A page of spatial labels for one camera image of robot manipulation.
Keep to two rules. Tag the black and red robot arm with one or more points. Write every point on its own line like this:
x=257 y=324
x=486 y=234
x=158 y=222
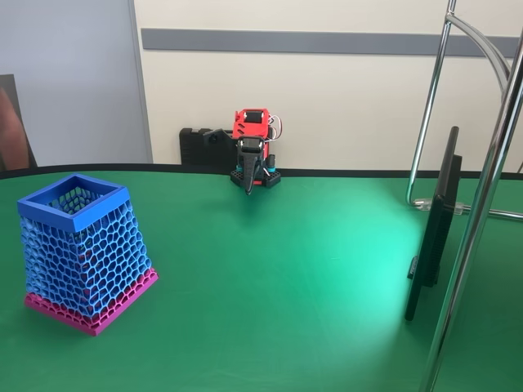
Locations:
x=257 y=130

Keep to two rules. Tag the blue and pink mesh basket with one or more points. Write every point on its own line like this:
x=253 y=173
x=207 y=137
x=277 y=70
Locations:
x=102 y=253

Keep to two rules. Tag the person's hand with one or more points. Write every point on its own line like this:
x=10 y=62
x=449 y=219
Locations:
x=10 y=139

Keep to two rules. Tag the black plastic case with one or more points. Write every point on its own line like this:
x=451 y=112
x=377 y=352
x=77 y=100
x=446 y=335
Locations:
x=194 y=149

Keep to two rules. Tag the clear plastic clip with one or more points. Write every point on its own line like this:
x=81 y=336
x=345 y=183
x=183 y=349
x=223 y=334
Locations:
x=423 y=204

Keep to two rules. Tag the black chair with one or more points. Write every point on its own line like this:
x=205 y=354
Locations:
x=10 y=81

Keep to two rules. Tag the chrome tube stand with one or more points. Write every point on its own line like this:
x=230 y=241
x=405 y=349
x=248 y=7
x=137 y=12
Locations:
x=445 y=326

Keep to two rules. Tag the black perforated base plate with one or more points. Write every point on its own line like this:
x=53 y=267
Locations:
x=274 y=179

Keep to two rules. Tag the gray wall rail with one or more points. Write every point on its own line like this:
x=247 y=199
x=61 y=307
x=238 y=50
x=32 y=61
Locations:
x=286 y=41

